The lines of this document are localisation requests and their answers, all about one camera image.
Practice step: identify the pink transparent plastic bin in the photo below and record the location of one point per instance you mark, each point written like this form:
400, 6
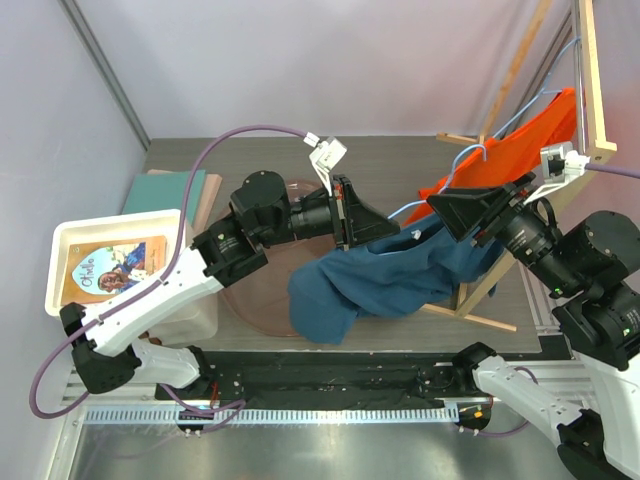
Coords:
270, 300

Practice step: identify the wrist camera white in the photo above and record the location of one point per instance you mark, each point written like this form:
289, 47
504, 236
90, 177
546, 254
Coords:
324, 158
561, 165

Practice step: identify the aluminium frame rails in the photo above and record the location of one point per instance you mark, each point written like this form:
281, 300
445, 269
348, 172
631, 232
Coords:
130, 394

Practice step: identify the white slotted cable duct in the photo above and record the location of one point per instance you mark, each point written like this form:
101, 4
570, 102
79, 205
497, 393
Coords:
175, 415

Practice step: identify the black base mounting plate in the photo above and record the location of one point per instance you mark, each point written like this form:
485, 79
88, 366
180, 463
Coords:
328, 381

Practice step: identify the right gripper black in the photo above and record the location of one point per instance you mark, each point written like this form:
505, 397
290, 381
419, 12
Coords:
502, 210

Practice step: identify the Othello book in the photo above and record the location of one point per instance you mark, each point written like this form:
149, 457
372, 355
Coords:
98, 271

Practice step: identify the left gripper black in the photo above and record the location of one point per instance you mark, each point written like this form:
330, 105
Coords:
354, 222

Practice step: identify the orange t shirt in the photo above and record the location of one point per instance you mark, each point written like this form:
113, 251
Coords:
518, 153

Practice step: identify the light blue hanger orange shirt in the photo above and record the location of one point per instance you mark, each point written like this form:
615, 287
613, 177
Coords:
544, 90

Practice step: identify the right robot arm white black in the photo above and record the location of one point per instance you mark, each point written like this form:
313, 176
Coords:
585, 271

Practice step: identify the wooden clothes rack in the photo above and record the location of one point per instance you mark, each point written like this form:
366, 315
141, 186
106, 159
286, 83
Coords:
592, 142

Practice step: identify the blue t shirt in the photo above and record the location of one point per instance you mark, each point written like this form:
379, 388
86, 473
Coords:
390, 278

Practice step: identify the teal book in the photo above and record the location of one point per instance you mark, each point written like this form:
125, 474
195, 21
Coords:
155, 192

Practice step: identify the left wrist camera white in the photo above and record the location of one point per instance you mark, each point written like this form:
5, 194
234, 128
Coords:
324, 158

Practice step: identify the light blue wire hanger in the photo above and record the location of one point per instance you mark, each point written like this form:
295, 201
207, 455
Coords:
454, 165

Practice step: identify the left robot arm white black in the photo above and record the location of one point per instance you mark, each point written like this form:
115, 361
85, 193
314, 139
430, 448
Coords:
107, 349

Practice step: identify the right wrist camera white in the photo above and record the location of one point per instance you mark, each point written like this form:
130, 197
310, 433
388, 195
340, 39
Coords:
561, 165

